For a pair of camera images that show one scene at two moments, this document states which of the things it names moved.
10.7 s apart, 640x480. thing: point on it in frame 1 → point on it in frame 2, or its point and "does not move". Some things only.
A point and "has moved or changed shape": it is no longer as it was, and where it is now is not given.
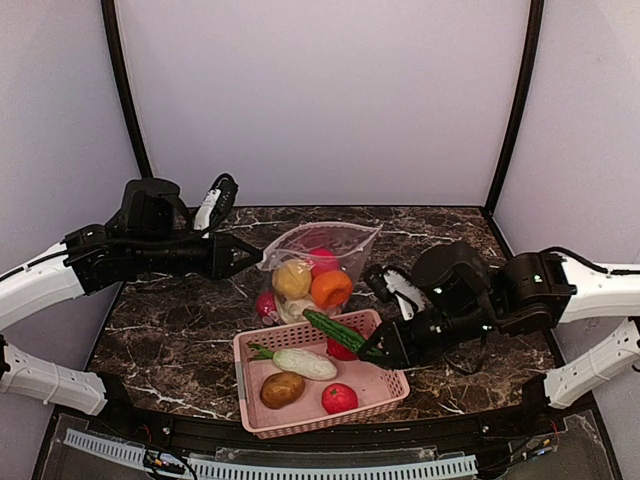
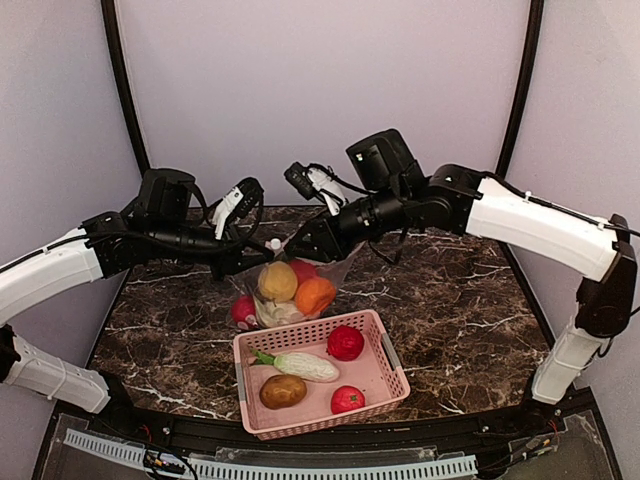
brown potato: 279,390 does not move
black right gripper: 405,345 → 333,235
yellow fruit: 292,279 → 277,281
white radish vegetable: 297,362 does not move
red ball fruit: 266,303 → 242,307
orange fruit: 331,289 → 314,295
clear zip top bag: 311,267 has moved or changed shape
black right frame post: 519,110 does not move
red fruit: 324,260 has moved or changed shape
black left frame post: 109,17 does not move
